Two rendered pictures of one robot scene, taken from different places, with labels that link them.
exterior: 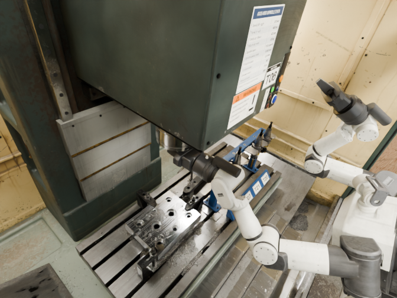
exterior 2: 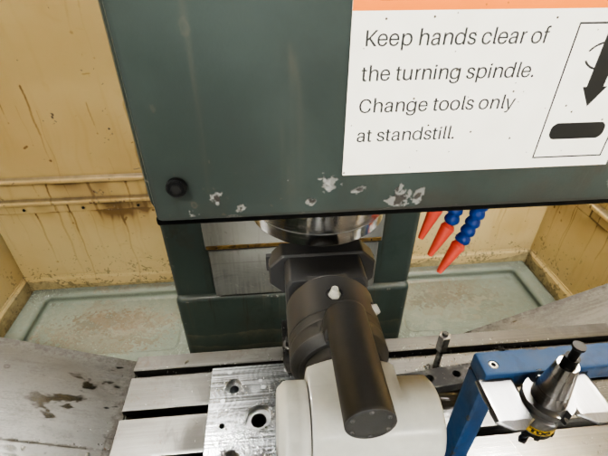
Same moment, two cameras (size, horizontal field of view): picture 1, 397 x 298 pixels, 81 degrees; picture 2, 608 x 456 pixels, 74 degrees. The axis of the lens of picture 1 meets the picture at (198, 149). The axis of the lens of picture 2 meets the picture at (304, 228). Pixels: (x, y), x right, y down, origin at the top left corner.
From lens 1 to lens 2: 55 cm
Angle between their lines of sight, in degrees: 39
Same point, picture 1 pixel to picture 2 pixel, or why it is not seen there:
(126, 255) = (180, 434)
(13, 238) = (143, 299)
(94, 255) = (144, 394)
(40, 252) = (150, 339)
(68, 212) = (184, 297)
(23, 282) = (88, 366)
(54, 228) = not seen: hidden behind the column
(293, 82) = not seen: outside the picture
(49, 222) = not seen: hidden behind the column
